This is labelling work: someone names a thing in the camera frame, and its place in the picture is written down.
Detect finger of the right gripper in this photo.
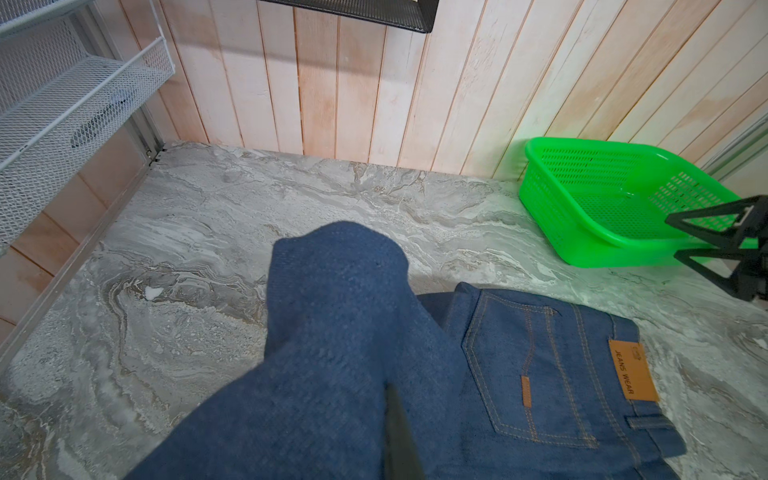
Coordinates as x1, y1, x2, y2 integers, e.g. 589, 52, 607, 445
674, 249, 756, 299
665, 195, 767, 248

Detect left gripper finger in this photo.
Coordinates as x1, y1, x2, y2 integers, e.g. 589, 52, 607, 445
383, 384, 426, 480

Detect dark blue denim trousers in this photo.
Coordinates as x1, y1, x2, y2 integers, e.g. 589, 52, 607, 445
130, 222, 686, 479

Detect green plastic basket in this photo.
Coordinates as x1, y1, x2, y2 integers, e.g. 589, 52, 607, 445
520, 137, 739, 268

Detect black mesh wall basket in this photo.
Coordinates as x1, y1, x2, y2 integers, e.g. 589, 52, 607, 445
268, 0, 439, 34

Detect white wire mesh shelf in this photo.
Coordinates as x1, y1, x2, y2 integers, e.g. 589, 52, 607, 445
1, 1, 175, 251

